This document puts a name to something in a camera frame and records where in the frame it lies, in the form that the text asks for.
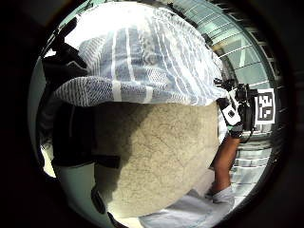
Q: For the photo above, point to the blue white striped cloth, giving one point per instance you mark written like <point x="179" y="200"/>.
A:
<point x="142" y="63"/>

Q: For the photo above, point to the the person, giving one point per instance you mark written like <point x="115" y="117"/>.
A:
<point x="193" y="209"/>

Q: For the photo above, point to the white marker cube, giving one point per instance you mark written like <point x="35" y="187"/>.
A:
<point x="264" y="107"/>

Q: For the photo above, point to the large glass window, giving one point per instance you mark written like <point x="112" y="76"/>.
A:
<point x="240" y="53"/>

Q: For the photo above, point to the white palm camera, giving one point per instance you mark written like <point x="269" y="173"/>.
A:
<point x="230" y="114"/>

